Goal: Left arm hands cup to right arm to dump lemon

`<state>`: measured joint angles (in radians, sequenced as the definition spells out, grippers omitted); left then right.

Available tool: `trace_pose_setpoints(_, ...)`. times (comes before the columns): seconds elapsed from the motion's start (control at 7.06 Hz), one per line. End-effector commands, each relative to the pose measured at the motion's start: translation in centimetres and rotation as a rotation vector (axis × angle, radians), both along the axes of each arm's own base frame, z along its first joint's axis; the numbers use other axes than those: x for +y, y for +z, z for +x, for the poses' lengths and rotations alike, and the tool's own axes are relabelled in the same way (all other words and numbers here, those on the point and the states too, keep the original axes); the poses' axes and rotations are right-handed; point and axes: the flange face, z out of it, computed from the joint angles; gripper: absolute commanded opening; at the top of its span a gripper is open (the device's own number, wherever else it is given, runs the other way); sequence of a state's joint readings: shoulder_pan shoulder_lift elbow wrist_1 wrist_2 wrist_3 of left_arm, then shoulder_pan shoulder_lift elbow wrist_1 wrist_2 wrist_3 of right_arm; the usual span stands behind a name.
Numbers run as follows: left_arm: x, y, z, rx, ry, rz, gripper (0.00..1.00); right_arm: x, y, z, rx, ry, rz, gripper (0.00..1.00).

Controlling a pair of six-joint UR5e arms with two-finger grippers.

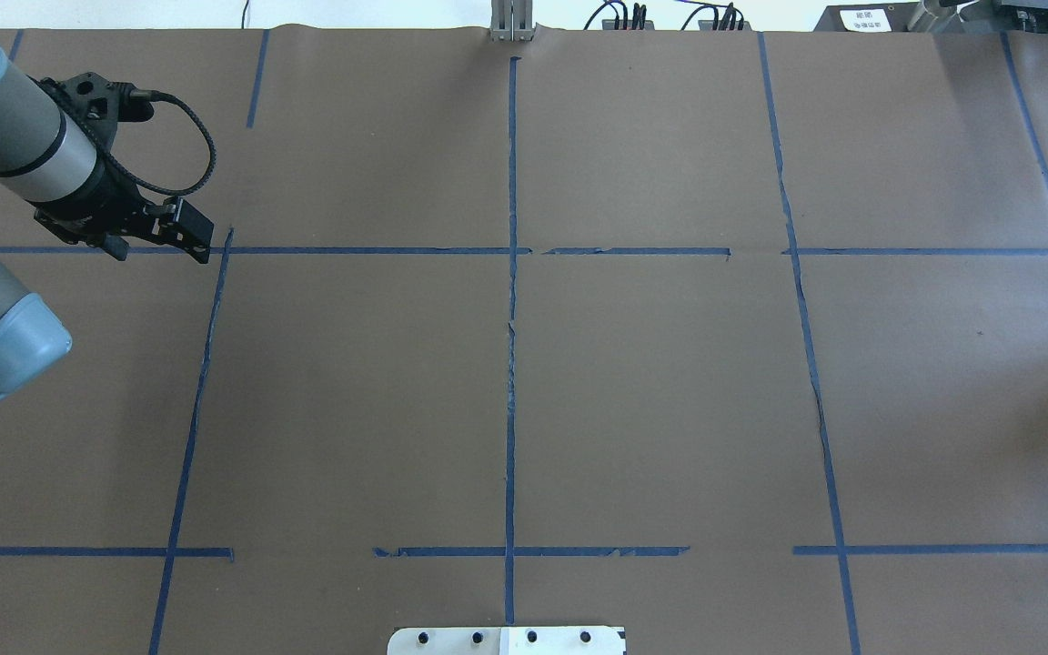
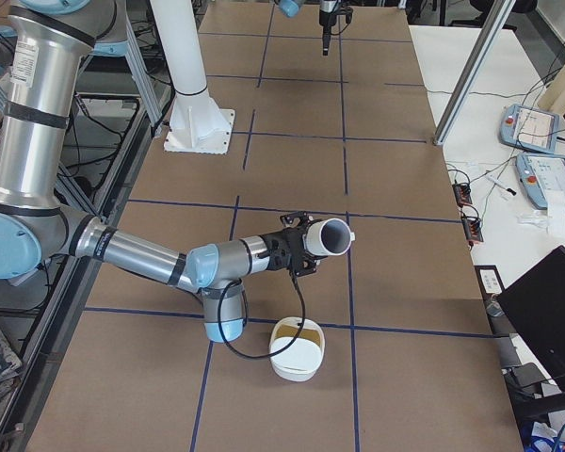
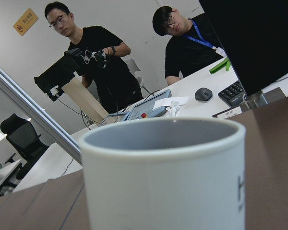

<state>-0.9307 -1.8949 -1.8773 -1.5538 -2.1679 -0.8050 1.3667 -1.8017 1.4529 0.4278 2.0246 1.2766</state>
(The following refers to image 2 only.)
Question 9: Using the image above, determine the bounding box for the cream white bin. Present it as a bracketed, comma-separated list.
[269, 316, 326, 382]

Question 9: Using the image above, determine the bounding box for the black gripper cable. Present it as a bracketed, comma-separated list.
[218, 270, 307, 362]

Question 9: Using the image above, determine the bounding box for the black marker pen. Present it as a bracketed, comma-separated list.
[485, 174, 517, 196]

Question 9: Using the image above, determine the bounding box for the orange circuit board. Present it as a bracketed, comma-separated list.
[452, 182, 473, 207]
[460, 214, 484, 247]

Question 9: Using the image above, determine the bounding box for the near teach pendant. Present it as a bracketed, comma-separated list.
[516, 153, 565, 210]

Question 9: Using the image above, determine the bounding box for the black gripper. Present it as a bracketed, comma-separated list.
[259, 211, 318, 277]
[319, 0, 353, 56]

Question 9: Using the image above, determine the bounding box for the white ribbed HOME mug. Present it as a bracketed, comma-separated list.
[304, 218, 355, 257]

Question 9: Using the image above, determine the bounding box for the orange circuit board far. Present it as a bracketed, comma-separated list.
[452, 182, 473, 207]

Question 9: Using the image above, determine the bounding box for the far teach pendant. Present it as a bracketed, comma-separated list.
[499, 104, 559, 154]

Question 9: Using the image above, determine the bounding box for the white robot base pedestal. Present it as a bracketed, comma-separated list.
[151, 0, 235, 154]

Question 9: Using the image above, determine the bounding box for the black laptop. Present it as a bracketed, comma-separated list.
[497, 246, 565, 392]

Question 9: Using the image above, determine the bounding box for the teach pendant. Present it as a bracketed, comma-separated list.
[499, 104, 559, 154]
[516, 153, 565, 210]

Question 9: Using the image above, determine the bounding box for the orange circuit board near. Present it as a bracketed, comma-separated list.
[460, 214, 484, 247]

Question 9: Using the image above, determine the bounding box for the aluminium frame post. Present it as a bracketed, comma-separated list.
[433, 0, 516, 146]

